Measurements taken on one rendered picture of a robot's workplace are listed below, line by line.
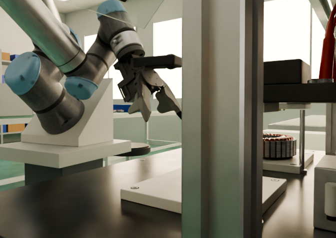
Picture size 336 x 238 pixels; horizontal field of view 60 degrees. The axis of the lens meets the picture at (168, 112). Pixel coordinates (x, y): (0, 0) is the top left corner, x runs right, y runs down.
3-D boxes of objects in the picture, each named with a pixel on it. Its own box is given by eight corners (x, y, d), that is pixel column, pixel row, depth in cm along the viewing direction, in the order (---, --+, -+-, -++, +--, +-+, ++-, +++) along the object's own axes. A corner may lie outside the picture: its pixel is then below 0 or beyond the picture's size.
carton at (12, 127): (-1, 131, 638) (-2, 121, 638) (15, 130, 668) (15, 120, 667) (8, 132, 615) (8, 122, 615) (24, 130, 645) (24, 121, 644)
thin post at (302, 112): (295, 172, 46) (296, 109, 46) (297, 170, 47) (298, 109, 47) (306, 174, 45) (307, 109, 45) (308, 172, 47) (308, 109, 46)
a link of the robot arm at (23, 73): (22, 110, 91) (-11, 79, 81) (46, 80, 98) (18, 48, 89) (49, 112, 85) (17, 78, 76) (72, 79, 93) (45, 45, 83)
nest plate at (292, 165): (211, 163, 53) (211, 156, 53) (240, 152, 66) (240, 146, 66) (300, 174, 45) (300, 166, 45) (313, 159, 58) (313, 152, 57)
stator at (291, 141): (225, 156, 54) (225, 136, 54) (245, 148, 63) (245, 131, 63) (289, 162, 48) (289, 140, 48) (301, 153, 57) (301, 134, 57)
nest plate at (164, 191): (119, 199, 33) (119, 188, 33) (186, 173, 46) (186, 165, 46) (248, 230, 25) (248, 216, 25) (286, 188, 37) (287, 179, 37)
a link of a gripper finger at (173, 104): (171, 121, 79) (148, 97, 76) (187, 110, 76) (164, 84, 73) (168, 127, 76) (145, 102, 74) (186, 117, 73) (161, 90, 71)
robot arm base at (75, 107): (37, 136, 96) (16, 117, 89) (56, 102, 106) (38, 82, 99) (74, 133, 91) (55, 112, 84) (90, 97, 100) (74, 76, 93)
